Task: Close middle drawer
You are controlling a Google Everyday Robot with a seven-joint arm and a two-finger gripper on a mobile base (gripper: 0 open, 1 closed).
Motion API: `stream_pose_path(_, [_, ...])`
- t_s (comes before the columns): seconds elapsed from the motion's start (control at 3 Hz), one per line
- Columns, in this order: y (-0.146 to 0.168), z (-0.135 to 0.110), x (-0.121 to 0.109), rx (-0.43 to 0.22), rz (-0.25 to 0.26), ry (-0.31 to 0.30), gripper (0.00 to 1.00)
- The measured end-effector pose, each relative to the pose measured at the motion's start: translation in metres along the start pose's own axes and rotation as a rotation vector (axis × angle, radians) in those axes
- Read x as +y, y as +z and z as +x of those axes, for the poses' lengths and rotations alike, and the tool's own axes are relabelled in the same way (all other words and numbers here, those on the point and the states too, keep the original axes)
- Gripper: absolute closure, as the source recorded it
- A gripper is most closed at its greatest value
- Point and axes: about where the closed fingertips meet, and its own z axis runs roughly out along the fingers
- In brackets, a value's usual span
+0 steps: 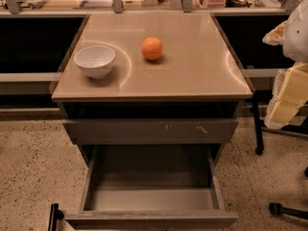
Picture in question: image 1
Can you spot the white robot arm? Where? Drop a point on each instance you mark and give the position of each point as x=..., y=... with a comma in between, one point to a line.
x=295, y=45

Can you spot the white bowl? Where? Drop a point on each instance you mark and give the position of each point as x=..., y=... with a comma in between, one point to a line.
x=95, y=61

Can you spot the orange ball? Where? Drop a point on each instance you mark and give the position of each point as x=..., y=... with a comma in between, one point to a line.
x=152, y=49

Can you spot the black table leg with caster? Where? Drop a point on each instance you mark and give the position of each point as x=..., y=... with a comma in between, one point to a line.
x=300, y=131

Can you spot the black stand leg left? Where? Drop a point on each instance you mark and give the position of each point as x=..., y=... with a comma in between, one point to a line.
x=55, y=215

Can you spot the black caster leg right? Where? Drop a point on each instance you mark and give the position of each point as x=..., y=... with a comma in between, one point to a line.
x=278, y=209

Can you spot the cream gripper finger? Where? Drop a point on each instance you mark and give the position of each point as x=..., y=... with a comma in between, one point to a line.
x=276, y=35
x=289, y=94

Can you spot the grey drawer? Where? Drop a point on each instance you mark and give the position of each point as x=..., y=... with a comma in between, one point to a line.
x=151, y=131
x=151, y=186

